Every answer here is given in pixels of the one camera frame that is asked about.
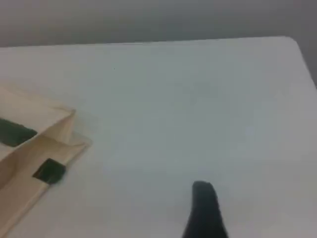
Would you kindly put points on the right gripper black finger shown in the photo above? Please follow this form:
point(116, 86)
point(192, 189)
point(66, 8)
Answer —
point(205, 213)

